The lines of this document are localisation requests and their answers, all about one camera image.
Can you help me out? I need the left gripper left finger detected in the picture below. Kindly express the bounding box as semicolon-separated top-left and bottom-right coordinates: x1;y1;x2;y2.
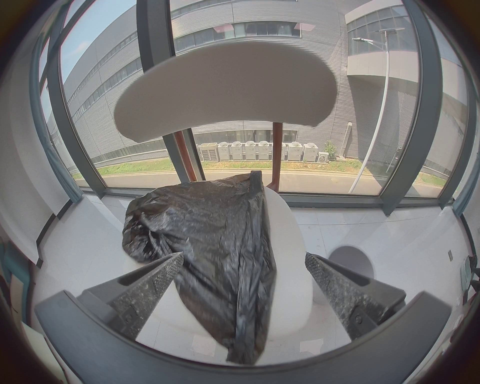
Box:
77;252;184;341

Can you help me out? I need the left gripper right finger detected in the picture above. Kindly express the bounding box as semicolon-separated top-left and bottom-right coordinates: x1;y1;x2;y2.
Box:
304;252;407;342

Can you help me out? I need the black plastic bag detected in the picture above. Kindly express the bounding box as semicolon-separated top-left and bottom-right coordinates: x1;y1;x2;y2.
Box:
122;170;277;365

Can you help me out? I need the white chair with wooden posts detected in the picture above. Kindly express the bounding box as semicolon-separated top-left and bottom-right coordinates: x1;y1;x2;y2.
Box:
113;37;337;342

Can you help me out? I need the window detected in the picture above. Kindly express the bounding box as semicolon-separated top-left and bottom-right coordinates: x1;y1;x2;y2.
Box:
30;0;480;217

